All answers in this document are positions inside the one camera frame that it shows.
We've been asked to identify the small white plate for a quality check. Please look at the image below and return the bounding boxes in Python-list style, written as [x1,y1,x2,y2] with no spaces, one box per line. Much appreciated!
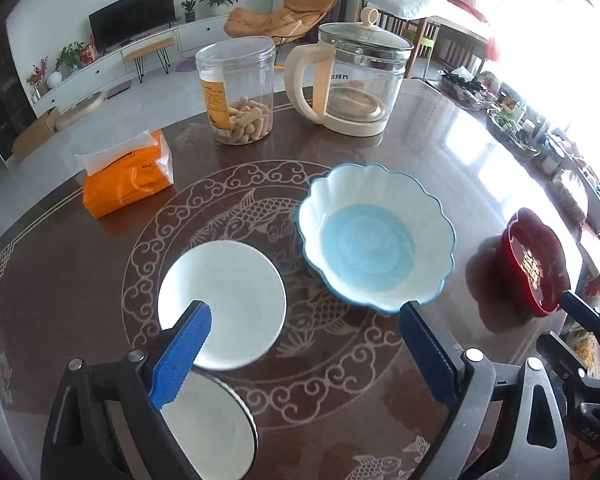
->
[158,241,287,372]

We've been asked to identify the cardboard box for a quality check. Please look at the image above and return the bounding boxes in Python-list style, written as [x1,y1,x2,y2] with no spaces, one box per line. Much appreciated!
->
[11,107,61,163]

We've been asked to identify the white television cabinet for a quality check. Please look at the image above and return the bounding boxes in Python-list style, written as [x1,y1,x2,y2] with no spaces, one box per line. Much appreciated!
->
[30,12,231,118]

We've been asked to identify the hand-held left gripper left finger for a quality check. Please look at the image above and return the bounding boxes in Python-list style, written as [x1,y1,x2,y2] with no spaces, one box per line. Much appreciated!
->
[40,300,213,480]

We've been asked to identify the orange tissue pack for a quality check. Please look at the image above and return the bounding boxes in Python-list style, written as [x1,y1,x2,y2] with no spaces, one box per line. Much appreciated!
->
[75,130,175,219]

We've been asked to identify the glass kettle with cream handle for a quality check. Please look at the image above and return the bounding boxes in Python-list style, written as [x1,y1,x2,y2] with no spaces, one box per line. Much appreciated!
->
[283,7,414,137]

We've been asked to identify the red flowers in vase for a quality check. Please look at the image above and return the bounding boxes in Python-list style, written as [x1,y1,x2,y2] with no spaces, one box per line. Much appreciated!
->
[26,56,49,98]

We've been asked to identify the orange-topped bench stool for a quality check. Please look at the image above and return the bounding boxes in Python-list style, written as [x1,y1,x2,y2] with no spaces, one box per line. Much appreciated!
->
[122,37,177,83]

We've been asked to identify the white ribbed bowl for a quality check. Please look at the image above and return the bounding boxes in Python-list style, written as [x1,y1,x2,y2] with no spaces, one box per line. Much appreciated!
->
[160,372,259,480]

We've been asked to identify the clear tray of small things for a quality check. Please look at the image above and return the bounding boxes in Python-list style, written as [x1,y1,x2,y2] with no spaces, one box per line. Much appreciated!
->
[437,66,496,111]

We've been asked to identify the blue scalloped bowl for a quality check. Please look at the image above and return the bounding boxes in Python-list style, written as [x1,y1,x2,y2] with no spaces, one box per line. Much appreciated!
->
[298,162,457,315]

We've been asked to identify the green plastic stool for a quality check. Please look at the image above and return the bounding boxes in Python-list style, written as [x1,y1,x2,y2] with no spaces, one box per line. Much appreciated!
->
[419,25,438,58]

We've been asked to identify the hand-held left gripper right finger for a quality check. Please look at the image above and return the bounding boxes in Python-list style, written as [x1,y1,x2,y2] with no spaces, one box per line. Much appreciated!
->
[399,301,572,480]

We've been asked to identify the black television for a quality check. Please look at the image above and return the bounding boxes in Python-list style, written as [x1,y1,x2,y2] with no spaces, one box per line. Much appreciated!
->
[88,0,176,53]

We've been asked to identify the clear plastic biscuit jar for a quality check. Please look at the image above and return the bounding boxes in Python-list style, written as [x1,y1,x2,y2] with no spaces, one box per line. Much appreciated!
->
[195,36,277,147]

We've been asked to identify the wooden cot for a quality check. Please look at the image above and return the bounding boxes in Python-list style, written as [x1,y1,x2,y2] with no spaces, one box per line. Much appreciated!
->
[367,7,491,61]

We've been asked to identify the floral sofa blanket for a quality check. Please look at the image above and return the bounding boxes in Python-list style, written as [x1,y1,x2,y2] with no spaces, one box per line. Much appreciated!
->
[562,230,600,381]

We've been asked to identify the red flower-shaped plate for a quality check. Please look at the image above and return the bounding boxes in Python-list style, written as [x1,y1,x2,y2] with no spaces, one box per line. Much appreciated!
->
[500,207,572,317]

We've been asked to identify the white pillow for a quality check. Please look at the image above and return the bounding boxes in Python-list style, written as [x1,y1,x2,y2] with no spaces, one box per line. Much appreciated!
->
[356,0,443,20]

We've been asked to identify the red cloth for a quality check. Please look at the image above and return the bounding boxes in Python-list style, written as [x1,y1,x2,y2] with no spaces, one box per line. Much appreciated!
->
[442,0,503,61]

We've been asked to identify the green glass bowl of things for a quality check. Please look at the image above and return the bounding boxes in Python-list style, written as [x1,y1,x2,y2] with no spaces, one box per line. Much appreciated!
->
[485,105,541,153]

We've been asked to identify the bushy green potted plant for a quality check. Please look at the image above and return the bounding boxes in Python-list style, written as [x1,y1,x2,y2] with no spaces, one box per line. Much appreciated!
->
[56,42,84,72]

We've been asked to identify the orange rocking chair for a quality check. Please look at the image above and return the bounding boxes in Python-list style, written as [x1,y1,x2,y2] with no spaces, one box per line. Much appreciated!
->
[224,0,341,68]

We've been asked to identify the beige round floor cushion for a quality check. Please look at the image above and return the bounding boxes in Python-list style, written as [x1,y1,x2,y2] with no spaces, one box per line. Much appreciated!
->
[55,91,106,131]

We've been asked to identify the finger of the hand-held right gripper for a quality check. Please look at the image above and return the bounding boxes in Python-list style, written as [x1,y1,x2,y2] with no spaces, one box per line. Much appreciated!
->
[536,332,600,386]
[560,290,600,348]

